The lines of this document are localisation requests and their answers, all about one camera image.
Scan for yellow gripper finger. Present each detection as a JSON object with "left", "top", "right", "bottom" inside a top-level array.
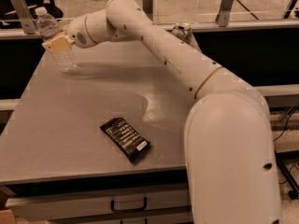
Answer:
[{"left": 42, "top": 35, "right": 74, "bottom": 53}]

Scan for clear plastic water bottle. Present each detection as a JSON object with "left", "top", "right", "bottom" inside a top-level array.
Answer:
[{"left": 36, "top": 7, "right": 77, "bottom": 73}]

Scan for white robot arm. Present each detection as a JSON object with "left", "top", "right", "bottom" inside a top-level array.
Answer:
[{"left": 43, "top": 0, "right": 283, "bottom": 224}]

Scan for black office chair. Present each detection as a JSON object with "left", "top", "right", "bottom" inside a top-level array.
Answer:
[{"left": 0, "top": 0, "right": 64, "bottom": 29}]

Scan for white green soda can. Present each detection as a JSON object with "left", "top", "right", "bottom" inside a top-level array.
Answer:
[{"left": 171, "top": 22, "right": 192, "bottom": 44}]

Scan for black snack bar wrapper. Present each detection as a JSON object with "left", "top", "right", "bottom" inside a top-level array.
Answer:
[{"left": 100, "top": 118, "right": 150, "bottom": 162}]

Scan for grey cabinet drawer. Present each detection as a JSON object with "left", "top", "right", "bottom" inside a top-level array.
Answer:
[{"left": 7, "top": 188, "right": 190, "bottom": 221}]

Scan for lower cabinet drawer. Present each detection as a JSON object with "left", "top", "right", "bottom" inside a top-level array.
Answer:
[{"left": 48, "top": 212, "right": 193, "bottom": 224}]

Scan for black stand leg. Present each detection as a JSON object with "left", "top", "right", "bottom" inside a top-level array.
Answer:
[{"left": 276, "top": 151, "right": 299, "bottom": 200}]

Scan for left metal rail bracket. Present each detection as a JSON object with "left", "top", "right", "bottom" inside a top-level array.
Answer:
[{"left": 10, "top": 0, "right": 36, "bottom": 35}]

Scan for metal rail bracket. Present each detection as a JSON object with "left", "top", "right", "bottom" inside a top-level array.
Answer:
[
  {"left": 216, "top": 0, "right": 234, "bottom": 27},
  {"left": 10, "top": 0, "right": 36, "bottom": 35},
  {"left": 142, "top": 0, "right": 153, "bottom": 20}
]

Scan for middle metal rail bracket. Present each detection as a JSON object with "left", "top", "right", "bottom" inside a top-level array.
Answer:
[{"left": 142, "top": 0, "right": 153, "bottom": 20}]

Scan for right metal rail bracket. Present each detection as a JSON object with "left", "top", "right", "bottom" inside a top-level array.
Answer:
[{"left": 216, "top": 0, "right": 234, "bottom": 27}]

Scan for black drawer handle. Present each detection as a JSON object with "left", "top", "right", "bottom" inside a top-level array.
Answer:
[{"left": 110, "top": 197, "right": 148, "bottom": 214}]

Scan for black cable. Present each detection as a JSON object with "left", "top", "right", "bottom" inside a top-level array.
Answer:
[{"left": 272, "top": 105, "right": 299, "bottom": 185}]

